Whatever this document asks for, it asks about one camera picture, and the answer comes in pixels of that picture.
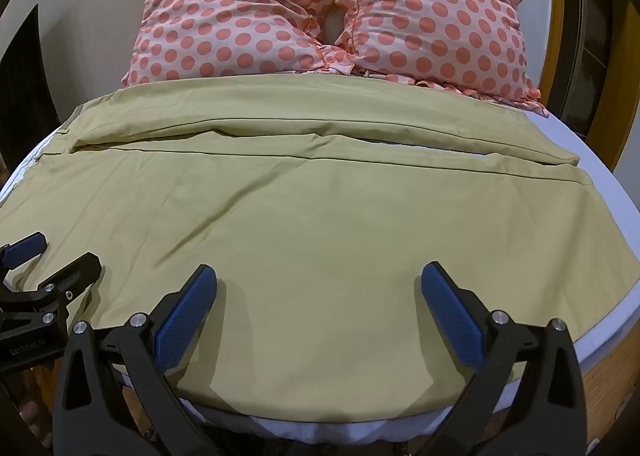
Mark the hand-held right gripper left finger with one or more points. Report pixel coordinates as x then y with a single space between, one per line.
185 316

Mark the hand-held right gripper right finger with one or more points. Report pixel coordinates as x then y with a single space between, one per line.
452 316

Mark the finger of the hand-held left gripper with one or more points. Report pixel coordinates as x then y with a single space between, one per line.
25 247
65 281

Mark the olive green bed sheet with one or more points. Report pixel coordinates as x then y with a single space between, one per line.
325 216

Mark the bed with white sheet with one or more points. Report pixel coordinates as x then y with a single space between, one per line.
575 146

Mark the pink polka dot pillow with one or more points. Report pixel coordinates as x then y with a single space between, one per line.
225 11
440 16

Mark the dark wooden cabinet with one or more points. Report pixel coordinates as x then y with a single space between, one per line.
605 36

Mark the wooden headboard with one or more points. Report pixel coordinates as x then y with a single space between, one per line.
557 11

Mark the wooden bed frame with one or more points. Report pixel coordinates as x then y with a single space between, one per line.
615 386

